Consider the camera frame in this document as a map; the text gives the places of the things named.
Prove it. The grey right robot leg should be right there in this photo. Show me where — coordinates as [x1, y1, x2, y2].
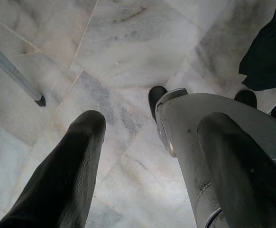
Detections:
[234, 89, 276, 125]

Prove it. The silver metal clothes rack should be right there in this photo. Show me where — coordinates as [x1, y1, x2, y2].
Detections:
[0, 37, 46, 107]

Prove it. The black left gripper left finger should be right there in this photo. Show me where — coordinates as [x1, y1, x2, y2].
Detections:
[0, 109, 107, 228]

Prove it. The plain black garment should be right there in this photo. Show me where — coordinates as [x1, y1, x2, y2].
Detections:
[238, 0, 276, 92]

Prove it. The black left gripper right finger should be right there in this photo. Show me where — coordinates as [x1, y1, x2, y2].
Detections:
[197, 112, 276, 228]

